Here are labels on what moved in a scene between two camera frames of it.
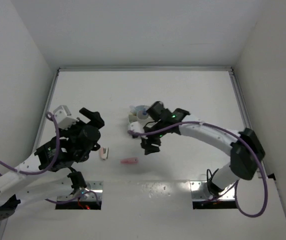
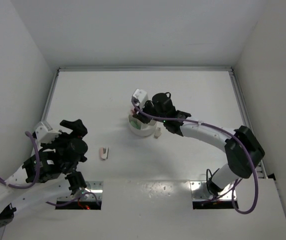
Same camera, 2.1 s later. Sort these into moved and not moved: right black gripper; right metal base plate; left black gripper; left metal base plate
Moved: left black gripper; right black gripper
Not moved: left metal base plate; right metal base plate
